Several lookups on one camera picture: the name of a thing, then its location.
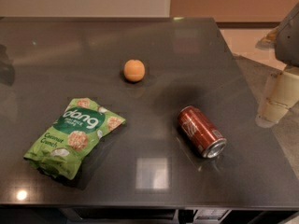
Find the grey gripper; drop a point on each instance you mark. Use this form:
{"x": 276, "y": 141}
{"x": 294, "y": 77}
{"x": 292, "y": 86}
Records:
{"x": 288, "y": 38}

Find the red coke can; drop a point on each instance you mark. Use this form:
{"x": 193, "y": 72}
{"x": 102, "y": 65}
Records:
{"x": 203, "y": 134}

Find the orange fruit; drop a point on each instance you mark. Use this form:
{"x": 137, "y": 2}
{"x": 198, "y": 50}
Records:
{"x": 134, "y": 70}

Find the green rice chips bag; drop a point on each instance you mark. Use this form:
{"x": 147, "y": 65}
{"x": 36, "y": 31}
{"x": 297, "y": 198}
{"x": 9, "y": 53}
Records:
{"x": 61, "y": 149}

